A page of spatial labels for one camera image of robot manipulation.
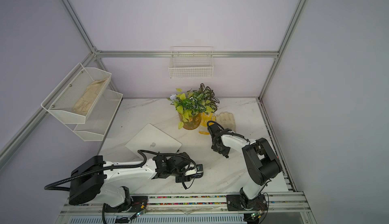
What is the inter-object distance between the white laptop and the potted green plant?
0.62 feet

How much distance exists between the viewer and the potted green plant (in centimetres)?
84

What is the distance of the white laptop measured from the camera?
945mm
